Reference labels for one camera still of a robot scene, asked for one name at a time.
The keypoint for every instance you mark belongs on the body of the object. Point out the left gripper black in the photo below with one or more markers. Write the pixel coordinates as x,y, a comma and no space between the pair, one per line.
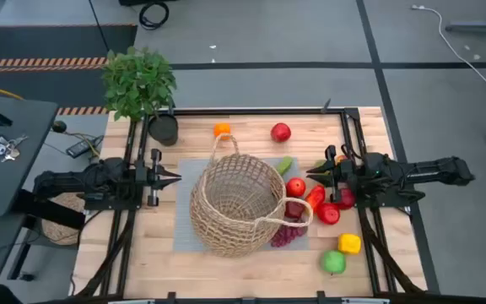
154,177

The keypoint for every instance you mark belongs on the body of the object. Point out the red orange mango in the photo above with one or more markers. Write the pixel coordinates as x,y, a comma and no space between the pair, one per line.
315,197

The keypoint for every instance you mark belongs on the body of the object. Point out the grey desk leg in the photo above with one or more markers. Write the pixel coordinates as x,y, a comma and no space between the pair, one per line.
479,28

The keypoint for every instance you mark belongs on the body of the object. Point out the black side desk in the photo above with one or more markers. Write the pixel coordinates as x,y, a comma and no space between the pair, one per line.
15,181

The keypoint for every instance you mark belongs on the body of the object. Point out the yellow bell pepper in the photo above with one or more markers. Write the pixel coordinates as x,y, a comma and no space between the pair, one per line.
349,243

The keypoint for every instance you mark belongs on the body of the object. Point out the green potted plant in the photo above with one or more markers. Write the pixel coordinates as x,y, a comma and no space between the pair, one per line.
137,84

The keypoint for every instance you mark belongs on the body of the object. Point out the orange fruit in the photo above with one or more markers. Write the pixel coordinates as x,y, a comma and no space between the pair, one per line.
222,128

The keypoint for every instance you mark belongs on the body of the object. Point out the green bell pepper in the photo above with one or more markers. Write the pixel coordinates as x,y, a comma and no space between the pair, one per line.
333,262

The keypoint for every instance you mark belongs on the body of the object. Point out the red pomegranate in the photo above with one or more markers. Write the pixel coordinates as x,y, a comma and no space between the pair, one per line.
347,199

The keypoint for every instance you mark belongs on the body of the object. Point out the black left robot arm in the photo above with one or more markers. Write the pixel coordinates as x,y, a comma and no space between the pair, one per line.
66,181

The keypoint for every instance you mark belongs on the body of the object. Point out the grey woven placemat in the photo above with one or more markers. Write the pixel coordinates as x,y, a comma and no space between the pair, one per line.
184,211

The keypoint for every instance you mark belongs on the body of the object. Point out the black hazard-striped floor mat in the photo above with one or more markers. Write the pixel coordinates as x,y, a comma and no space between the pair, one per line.
36,42

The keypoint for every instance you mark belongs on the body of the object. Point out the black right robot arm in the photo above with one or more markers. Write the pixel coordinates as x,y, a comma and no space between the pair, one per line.
428,171

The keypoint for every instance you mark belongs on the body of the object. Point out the purple grape bunch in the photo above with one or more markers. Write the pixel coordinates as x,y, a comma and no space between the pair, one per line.
285,236

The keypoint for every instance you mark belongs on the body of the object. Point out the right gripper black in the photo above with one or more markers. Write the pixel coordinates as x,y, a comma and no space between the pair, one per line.
344,175

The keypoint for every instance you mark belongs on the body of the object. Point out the black device at edge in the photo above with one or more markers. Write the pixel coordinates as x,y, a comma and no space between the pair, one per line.
268,111

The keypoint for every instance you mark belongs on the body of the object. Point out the black power adapter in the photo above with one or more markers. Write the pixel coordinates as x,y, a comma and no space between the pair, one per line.
80,148

